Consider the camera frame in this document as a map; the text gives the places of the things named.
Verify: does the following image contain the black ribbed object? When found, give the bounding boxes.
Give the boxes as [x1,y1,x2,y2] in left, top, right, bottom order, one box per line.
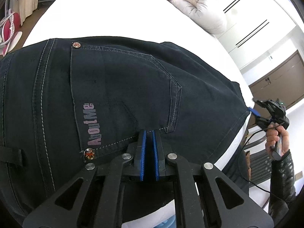
[247,151,273,188]

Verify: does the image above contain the person's right hand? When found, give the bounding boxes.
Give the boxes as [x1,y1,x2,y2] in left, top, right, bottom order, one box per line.
[265,122,291,159]

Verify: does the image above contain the person's right forearm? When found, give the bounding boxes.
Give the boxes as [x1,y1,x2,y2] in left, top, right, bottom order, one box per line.
[268,148,298,224]

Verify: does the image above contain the black cable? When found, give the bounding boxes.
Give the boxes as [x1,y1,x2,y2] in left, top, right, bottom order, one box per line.
[237,122,279,194]

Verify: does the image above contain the white wardrobe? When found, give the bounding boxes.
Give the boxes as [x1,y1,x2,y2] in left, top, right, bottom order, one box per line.
[202,0,300,70]

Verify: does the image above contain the beige folded duvet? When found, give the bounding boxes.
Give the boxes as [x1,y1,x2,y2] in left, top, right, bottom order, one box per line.
[167,0,228,35]

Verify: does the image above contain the brown wooden door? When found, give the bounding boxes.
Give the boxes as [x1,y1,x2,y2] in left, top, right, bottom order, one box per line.
[248,50,304,110]

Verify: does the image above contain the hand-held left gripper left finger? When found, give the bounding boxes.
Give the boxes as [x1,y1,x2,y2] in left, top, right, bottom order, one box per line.
[22,129,146,228]

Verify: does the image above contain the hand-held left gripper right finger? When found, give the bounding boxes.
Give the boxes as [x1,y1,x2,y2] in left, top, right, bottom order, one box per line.
[152,129,275,228]

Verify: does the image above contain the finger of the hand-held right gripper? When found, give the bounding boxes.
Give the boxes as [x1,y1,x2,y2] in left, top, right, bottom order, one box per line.
[252,98,270,111]
[247,108,272,128]

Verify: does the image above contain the bed with white sheet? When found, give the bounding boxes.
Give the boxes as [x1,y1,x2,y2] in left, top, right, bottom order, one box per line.
[21,0,253,228]

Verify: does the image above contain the pink garment steamer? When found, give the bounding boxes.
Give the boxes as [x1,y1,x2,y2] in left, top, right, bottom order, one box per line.
[0,8,23,55]

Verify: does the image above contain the black denim pants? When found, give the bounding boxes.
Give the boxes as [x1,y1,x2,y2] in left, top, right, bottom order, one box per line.
[0,36,250,222]

